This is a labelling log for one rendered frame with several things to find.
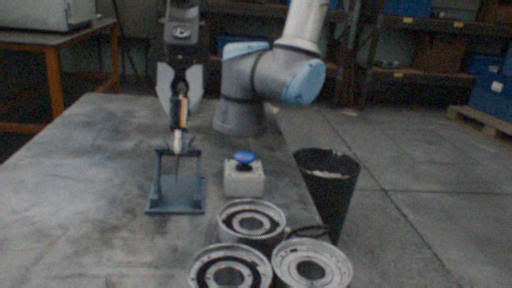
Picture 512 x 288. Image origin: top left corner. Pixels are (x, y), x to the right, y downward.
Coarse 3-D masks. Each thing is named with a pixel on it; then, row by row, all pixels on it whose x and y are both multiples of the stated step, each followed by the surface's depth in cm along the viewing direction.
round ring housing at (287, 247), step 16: (288, 240) 53; (304, 240) 54; (320, 240) 54; (272, 256) 50; (304, 256) 52; (336, 256) 52; (272, 272) 48; (304, 272) 52; (320, 272) 51; (352, 272) 48
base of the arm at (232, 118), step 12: (228, 96) 98; (228, 108) 98; (240, 108) 97; (252, 108) 98; (264, 108) 103; (216, 120) 101; (228, 120) 98; (240, 120) 98; (252, 120) 99; (264, 120) 102; (228, 132) 99; (240, 132) 98; (252, 132) 99; (264, 132) 103
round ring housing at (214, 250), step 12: (204, 252) 50; (216, 252) 51; (228, 252) 51; (240, 252) 52; (252, 252) 51; (192, 264) 48; (216, 264) 49; (228, 264) 49; (240, 264) 49; (264, 264) 49; (192, 276) 47; (216, 276) 49; (228, 276) 50; (240, 276) 49; (264, 276) 48
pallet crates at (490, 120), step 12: (480, 72) 400; (492, 72) 386; (504, 72) 370; (480, 84) 400; (492, 84) 386; (504, 84) 373; (480, 96) 400; (492, 96) 387; (504, 96) 373; (456, 108) 407; (468, 108) 413; (480, 108) 401; (492, 108) 387; (504, 108) 374; (456, 120) 408; (480, 120) 375; (492, 120) 375; (504, 120) 374; (480, 132) 377; (492, 132) 362; (504, 132) 350; (504, 144) 350
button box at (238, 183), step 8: (232, 160) 75; (232, 168) 71; (240, 168) 71; (248, 168) 71; (256, 168) 72; (224, 176) 74; (232, 176) 69; (240, 176) 69; (248, 176) 69; (256, 176) 69; (224, 184) 72; (232, 184) 69; (240, 184) 69; (248, 184) 69; (256, 184) 70; (224, 192) 71; (232, 192) 70; (240, 192) 70; (248, 192) 70; (256, 192) 70
